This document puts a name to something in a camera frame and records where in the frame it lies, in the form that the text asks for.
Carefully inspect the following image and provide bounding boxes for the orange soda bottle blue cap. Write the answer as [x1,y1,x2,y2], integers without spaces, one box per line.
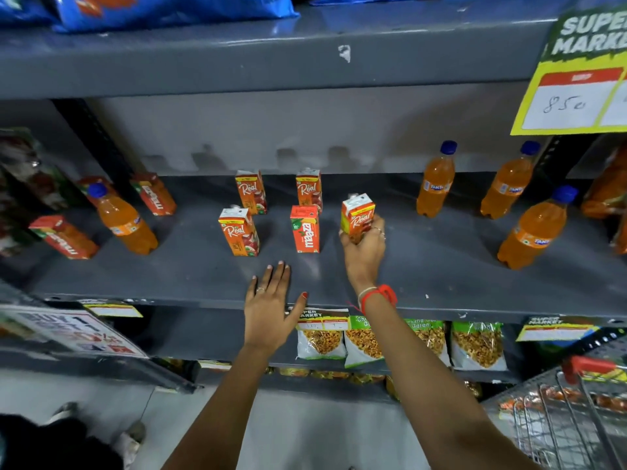
[87,182,159,256]
[497,185,580,271]
[479,140,541,220]
[416,140,458,219]
[581,146,627,220]

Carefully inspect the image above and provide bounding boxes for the person's left forearm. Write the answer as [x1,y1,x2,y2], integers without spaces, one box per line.
[161,343,276,470]

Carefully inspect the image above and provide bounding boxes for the orange white juice carton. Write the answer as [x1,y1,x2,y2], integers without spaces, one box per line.
[295,167,323,211]
[234,169,268,216]
[341,193,376,245]
[218,205,260,257]

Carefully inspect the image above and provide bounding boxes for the metal shopping cart red handle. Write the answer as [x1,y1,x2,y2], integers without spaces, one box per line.
[482,355,627,470]

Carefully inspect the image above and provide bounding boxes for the person's right hand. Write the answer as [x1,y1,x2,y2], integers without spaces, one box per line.
[339,213,388,294]

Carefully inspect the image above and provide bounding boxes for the white red offer sign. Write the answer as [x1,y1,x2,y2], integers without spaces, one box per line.
[0,305,150,361]

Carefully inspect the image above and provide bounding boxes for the large green yellow price sign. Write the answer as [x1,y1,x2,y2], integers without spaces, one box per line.
[510,4,627,137]

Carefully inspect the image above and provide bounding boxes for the grey metal shelf rack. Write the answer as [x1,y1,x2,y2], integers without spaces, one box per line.
[0,0,627,404]

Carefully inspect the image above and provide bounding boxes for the dark printed snack packet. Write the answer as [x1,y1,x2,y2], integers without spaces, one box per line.
[0,126,81,212]
[0,210,40,258]

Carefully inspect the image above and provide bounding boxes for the red wristband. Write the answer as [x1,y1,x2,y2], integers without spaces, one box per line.
[360,284,398,317]

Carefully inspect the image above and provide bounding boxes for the person's right forearm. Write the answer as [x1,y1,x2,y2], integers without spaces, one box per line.
[362,289,542,470]

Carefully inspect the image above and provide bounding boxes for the white green snack packet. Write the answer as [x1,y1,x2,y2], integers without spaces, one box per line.
[406,318,452,368]
[296,329,348,361]
[344,315,386,369]
[450,321,508,372]

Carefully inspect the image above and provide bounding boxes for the small green yellow price tag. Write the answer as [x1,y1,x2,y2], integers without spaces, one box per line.
[77,299,144,319]
[296,307,351,332]
[515,315,601,343]

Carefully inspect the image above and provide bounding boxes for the person's black trousers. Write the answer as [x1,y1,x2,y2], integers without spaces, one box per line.
[0,414,124,470]

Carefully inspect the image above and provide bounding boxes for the row of yellow packets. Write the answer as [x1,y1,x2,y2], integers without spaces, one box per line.
[267,366,388,386]

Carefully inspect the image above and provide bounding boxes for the person's white shoe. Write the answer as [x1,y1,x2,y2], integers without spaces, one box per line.
[45,401,80,427]
[112,420,147,469]

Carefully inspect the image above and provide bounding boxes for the person's left hand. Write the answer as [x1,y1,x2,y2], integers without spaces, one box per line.
[243,260,310,357]

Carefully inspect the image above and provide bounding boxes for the orange packets in cart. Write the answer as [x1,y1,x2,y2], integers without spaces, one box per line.
[499,385,627,415]

